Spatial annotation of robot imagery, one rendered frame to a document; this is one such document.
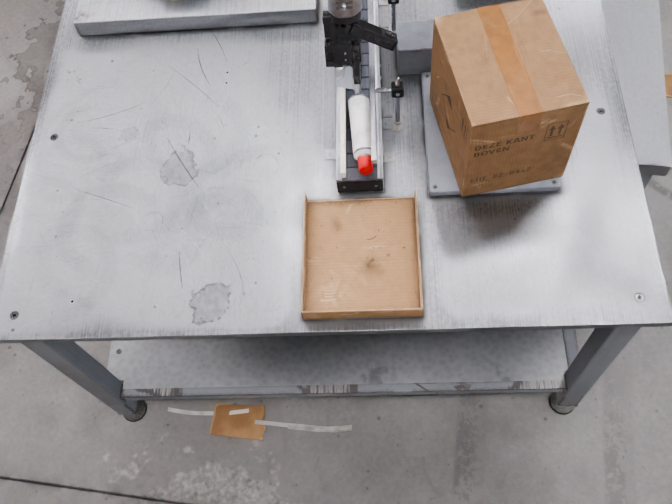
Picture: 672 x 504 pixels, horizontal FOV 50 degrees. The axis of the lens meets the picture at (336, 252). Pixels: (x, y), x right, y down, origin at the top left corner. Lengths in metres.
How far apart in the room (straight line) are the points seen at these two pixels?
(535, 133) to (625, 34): 0.60
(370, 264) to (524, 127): 0.44
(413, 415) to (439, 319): 0.83
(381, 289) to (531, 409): 0.95
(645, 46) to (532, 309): 0.80
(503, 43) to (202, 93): 0.80
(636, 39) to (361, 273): 0.96
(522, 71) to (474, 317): 0.52
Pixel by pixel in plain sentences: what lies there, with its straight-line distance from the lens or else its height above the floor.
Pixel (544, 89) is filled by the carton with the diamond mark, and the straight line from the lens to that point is 1.53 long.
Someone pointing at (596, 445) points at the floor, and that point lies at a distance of 2.40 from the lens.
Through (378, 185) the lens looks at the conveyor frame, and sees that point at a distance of 1.68.
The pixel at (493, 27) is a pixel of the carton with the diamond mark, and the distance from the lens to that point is 1.62.
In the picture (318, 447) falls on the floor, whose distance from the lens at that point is 2.34.
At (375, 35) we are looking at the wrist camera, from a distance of 1.67.
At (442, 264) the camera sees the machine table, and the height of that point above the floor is 0.83.
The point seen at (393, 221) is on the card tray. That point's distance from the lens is 1.66.
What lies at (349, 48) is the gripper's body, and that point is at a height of 1.06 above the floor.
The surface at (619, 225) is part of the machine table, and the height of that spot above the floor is 0.83.
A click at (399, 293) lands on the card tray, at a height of 0.83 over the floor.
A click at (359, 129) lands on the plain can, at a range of 1.68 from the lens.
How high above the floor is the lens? 2.27
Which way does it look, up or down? 62 degrees down
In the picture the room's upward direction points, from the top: 10 degrees counter-clockwise
